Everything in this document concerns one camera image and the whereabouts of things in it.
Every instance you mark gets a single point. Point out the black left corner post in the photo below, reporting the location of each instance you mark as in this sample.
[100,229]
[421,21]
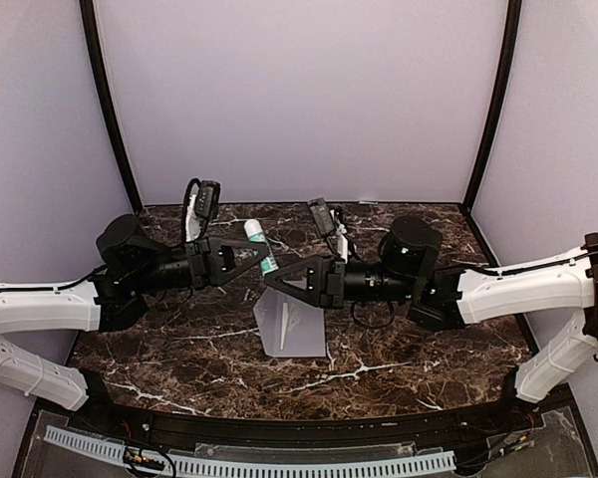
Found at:
[108,109]

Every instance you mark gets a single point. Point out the black right corner post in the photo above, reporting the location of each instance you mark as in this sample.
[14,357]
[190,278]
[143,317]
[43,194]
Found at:
[497,98]

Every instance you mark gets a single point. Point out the cream lined letter paper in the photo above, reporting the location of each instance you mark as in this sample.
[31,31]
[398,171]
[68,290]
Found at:
[284,325]

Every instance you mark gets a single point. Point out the black front frame rail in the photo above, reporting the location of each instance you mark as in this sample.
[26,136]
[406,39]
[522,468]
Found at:
[467,426]

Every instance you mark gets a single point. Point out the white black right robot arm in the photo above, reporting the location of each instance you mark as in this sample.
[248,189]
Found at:
[452,298]

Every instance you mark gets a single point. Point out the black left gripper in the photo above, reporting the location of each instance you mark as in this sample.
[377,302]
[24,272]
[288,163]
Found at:
[211,261]

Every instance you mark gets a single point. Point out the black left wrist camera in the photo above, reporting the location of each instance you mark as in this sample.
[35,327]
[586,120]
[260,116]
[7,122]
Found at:
[200,207]

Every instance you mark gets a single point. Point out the black corner post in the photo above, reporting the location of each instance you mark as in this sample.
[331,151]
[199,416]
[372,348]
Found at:
[497,98]
[108,109]

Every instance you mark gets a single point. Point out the grey paper envelope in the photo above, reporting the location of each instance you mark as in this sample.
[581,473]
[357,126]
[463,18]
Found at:
[306,329]

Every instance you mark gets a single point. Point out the white slotted cable duct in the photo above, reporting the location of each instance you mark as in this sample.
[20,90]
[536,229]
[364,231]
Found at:
[241,463]

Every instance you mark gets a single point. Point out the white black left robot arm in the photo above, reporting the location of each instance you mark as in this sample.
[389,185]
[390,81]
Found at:
[112,298]

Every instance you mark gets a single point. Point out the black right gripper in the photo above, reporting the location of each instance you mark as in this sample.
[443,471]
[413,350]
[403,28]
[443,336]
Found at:
[326,280]

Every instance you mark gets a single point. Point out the white green glue stick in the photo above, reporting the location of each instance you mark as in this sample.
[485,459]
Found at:
[256,234]

